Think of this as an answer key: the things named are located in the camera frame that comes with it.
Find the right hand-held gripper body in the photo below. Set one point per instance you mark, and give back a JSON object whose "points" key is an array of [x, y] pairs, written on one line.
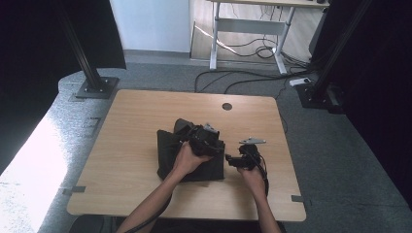
{"points": [[248, 155]]}

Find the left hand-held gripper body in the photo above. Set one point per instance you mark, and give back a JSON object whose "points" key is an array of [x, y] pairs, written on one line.
{"points": [[204, 140]]}

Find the dark grey cloth garment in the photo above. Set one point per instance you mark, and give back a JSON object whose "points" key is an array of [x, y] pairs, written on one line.
{"points": [[207, 170]]}

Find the person's left hand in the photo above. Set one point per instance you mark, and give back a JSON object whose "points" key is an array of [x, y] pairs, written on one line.
{"points": [[189, 160]]}

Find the person's right hand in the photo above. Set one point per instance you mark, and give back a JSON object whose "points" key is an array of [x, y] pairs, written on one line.
{"points": [[254, 181]]}

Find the round dark table grommet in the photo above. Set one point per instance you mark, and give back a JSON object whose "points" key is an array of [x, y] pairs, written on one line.
{"points": [[227, 106]]}

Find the grey tape strip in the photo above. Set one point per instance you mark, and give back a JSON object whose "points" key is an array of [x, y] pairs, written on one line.
{"points": [[298, 198], [75, 190]]}

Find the white power strip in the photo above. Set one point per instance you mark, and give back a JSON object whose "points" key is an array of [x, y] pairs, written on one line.
{"points": [[299, 81]]}

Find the black metal stand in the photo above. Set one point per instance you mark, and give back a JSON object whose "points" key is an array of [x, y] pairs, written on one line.
{"points": [[319, 87], [92, 79]]}

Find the white-framed desk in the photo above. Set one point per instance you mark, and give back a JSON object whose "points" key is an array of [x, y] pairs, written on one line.
{"points": [[249, 26]]}

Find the dark curtain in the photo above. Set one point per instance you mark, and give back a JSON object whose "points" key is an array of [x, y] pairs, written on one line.
{"points": [[32, 48], [382, 97]]}

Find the black stool seat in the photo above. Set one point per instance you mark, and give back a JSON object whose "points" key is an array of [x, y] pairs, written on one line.
{"points": [[85, 225]]}

